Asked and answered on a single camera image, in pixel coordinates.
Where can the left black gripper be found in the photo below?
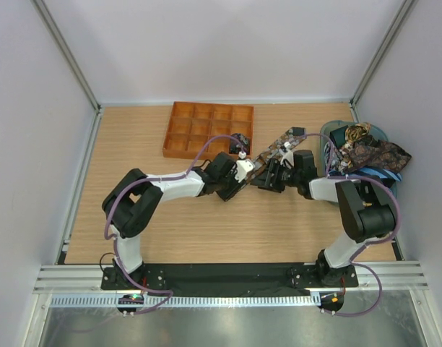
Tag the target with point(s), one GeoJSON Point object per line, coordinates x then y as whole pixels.
{"type": "Point", "coordinates": [235, 185]}

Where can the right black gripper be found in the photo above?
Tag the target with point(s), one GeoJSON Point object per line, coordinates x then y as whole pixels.
{"type": "Point", "coordinates": [266, 181]}

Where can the brown floral tie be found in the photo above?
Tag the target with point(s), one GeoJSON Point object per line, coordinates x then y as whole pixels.
{"type": "Point", "coordinates": [294, 135]}

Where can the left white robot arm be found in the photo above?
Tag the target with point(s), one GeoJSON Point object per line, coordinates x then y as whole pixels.
{"type": "Point", "coordinates": [132, 203]}

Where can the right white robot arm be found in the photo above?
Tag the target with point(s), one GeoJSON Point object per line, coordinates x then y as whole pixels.
{"type": "Point", "coordinates": [368, 210]}

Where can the rolled dark floral tie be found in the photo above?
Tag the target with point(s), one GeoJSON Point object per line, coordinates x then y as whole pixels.
{"type": "Point", "coordinates": [239, 143]}

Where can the orange compartment tray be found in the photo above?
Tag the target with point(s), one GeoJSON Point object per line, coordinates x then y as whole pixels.
{"type": "Point", "coordinates": [205, 127]}

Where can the grey patterned tie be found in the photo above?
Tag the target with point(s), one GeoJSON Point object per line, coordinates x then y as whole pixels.
{"type": "Point", "coordinates": [332, 157]}

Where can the dark green tie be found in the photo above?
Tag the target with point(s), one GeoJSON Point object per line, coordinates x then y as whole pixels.
{"type": "Point", "coordinates": [338, 136]}

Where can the gold patterned tie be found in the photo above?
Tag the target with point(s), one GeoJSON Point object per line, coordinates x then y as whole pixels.
{"type": "Point", "coordinates": [355, 132]}

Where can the blue striped tie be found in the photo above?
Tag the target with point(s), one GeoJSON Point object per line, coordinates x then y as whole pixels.
{"type": "Point", "coordinates": [387, 177]}

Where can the dark brown paisley tie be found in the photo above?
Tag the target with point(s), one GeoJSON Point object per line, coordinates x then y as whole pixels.
{"type": "Point", "coordinates": [378, 153]}

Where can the teal plastic basket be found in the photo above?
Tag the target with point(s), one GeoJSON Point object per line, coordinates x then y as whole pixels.
{"type": "Point", "coordinates": [375, 134]}

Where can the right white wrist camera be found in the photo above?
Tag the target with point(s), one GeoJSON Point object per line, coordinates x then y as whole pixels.
{"type": "Point", "coordinates": [286, 155]}

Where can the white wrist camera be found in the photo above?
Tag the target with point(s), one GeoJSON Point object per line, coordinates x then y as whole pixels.
{"type": "Point", "coordinates": [286, 155]}
{"type": "Point", "coordinates": [244, 168]}

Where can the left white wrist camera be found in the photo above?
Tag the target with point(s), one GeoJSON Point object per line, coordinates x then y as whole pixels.
{"type": "Point", "coordinates": [244, 168]}

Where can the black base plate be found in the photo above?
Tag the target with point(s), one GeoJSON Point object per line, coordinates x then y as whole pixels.
{"type": "Point", "coordinates": [230, 280]}

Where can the white slotted cable duct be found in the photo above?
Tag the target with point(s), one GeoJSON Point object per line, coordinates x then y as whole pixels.
{"type": "Point", "coordinates": [177, 302]}

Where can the aluminium frame rail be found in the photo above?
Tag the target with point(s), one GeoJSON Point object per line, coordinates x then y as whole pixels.
{"type": "Point", "coordinates": [398, 275]}

